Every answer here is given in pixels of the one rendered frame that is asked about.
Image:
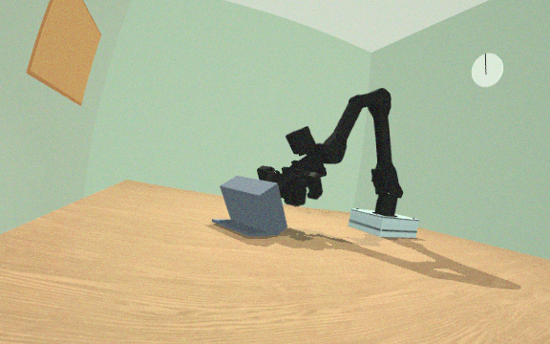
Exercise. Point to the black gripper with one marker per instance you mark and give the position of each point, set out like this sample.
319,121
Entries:
294,180

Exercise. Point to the grey sloped panel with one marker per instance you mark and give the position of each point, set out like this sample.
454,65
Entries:
254,206

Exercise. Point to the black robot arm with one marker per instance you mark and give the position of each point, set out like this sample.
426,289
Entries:
333,150

